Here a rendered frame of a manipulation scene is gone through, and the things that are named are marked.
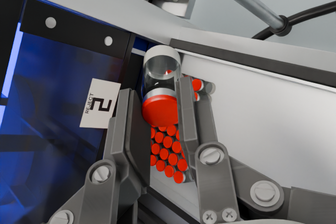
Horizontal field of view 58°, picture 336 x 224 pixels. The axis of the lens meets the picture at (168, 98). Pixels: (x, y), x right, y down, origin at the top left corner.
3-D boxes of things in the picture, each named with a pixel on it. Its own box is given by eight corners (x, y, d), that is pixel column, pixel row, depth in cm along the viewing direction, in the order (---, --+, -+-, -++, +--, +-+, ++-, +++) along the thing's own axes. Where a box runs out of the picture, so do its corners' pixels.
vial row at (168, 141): (170, 167, 58) (154, 168, 55) (198, 78, 56) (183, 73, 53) (178, 172, 57) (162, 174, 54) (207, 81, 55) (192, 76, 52)
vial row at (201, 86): (179, 172, 57) (162, 174, 53) (208, 81, 55) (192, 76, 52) (187, 178, 55) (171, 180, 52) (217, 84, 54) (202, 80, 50)
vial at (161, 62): (149, 76, 19) (147, 127, 16) (139, 47, 18) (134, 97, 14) (183, 69, 19) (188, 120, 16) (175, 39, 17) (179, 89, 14)
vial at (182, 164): (191, 166, 55) (175, 168, 52) (195, 155, 55) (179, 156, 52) (200, 172, 54) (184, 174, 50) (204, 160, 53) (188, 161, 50)
